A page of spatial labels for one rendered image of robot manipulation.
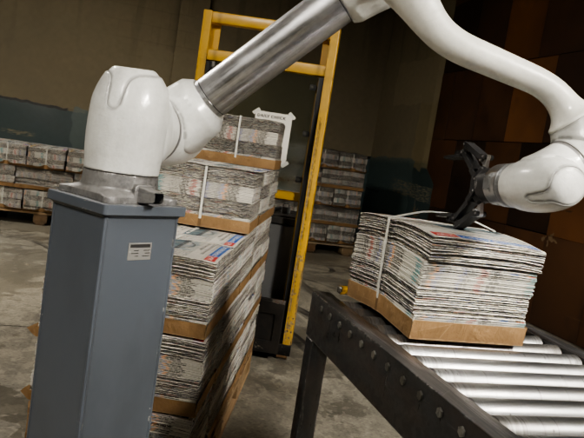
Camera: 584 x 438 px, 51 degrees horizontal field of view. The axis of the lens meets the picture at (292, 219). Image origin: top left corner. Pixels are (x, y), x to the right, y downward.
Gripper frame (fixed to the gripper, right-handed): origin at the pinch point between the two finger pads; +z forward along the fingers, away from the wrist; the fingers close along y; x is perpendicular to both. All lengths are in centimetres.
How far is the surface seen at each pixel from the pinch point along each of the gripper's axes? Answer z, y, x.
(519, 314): -16.6, 27.0, 12.2
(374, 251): 6.1, 18.1, -13.8
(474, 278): -17.3, 20.2, -0.7
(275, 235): 208, 25, 17
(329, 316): 6.7, 35.1, -23.1
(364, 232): 14.7, 13.9, -13.4
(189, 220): 94, 19, -48
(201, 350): 37, 53, -48
